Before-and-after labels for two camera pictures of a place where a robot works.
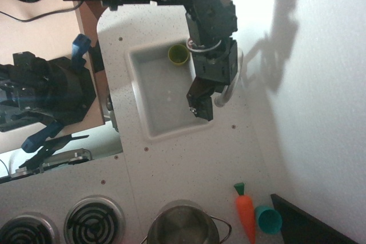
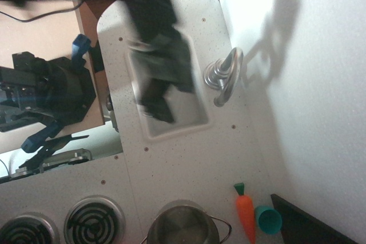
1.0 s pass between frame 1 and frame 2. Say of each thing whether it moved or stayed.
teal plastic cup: stayed
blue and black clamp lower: stayed
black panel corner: stayed
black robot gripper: moved
